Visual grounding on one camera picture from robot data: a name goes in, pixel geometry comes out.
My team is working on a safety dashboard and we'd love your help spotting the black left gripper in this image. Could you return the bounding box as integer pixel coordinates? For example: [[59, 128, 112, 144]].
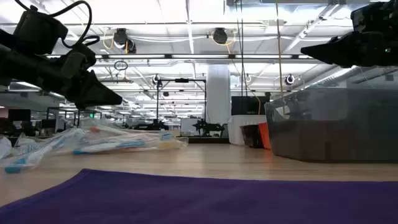
[[12, 43, 123, 110]]

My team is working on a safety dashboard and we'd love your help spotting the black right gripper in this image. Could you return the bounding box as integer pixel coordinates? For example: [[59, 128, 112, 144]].
[[300, 29, 398, 68]]

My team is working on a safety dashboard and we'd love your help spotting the blue toothbrush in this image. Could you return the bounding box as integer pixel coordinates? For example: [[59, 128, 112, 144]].
[[72, 139, 147, 156], [3, 148, 55, 174], [18, 128, 90, 156]]

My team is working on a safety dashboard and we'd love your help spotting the grey translucent plastic bin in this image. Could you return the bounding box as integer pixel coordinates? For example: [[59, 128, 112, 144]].
[[264, 87, 398, 164]]

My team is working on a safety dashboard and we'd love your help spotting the black monitor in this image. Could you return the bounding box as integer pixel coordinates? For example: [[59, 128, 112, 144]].
[[231, 95, 271, 116]]

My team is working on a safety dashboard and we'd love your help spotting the white panel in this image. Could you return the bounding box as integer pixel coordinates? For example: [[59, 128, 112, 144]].
[[180, 117, 200, 136]]

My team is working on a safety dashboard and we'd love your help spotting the orange plastic bin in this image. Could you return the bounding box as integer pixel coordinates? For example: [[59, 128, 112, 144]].
[[258, 122, 272, 151]]

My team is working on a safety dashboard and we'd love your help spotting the black perforated plastic basket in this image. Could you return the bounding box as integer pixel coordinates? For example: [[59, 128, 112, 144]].
[[239, 124, 264, 149]]

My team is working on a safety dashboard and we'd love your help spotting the white square pillar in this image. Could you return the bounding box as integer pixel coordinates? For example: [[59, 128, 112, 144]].
[[206, 64, 232, 126]]

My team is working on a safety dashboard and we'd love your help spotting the purple cloth mat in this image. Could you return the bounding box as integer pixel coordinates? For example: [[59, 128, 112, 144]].
[[0, 168, 398, 224]]

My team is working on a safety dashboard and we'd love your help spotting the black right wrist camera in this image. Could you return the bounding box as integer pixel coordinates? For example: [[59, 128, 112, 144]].
[[350, 0, 398, 34]]

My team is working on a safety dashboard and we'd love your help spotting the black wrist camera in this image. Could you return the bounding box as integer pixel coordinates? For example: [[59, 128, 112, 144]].
[[12, 5, 68, 56], [350, 0, 398, 34]]

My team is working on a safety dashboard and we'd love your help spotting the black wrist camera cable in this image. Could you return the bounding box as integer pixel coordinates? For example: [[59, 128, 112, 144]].
[[14, 0, 101, 49]]

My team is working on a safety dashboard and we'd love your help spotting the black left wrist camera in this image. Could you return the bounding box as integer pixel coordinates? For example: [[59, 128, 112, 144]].
[[12, 5, 68, 56]]

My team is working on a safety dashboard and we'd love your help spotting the black background station frame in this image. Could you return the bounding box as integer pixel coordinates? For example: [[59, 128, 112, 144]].
[[156, 77, 208, 127]]

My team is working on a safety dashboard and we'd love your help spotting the black hanging cable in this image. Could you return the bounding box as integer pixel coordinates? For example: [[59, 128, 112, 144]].
[[235, 0, 246, 97]]

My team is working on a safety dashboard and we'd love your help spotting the black ceiling light rail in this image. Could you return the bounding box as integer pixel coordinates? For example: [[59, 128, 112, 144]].
[[46, 54, 313, 60]]

